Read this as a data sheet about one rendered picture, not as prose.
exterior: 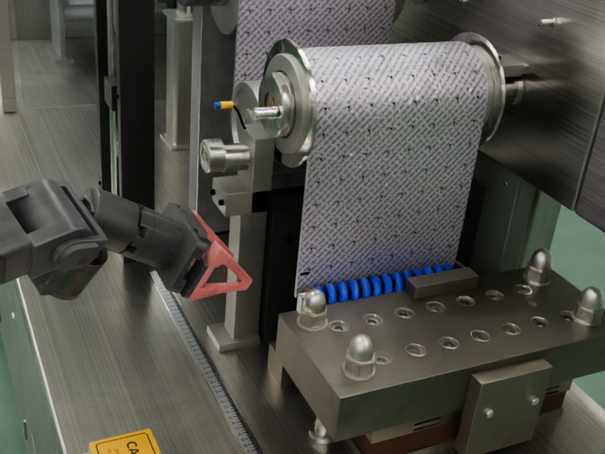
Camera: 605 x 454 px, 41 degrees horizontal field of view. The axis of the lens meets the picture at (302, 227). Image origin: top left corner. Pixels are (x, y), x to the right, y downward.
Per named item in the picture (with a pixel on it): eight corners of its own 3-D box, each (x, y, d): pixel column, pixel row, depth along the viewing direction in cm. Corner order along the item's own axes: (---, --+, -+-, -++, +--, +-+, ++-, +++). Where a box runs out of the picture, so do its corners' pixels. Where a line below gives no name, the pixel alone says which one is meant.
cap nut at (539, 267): (517, 274, 108) (524, 244, 106) (538, 269, 110) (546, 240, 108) (534, 288, 105) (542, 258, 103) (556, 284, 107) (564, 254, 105)
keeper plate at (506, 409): (454, 448, 95) (471, 373, 90) (521, 429, 99) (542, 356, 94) (465, 463, 93) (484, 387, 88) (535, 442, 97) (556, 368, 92)
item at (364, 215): (293, 295, 101) (307, 158, 92) (451, 267, 110) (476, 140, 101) (295, 298, 100) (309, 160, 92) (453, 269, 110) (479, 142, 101)
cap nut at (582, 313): (564, 313, 101) (573, 282, 99) (587, 307, 102) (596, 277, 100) (584, 329, 98) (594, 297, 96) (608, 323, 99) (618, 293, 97)
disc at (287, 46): (257, 139, 103) (266, 23, 97) (261, 139, 104) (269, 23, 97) (306, 188, 92) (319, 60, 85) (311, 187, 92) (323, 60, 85)
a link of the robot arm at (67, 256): (69, 249, 74) (23, 181, 77) (10, 327, 79) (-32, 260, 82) (156, 240, 85) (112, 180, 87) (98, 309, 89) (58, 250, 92)
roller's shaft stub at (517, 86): (456, 101, 107) (463, 68, 105) (500, 97, 110) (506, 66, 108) (476, 113, 104) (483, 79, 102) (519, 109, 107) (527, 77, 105)
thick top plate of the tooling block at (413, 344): (275, 354, 98) (278, 313, 95) (536, 300, 114) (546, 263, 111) (333, 442, 86) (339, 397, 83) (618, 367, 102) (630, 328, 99)
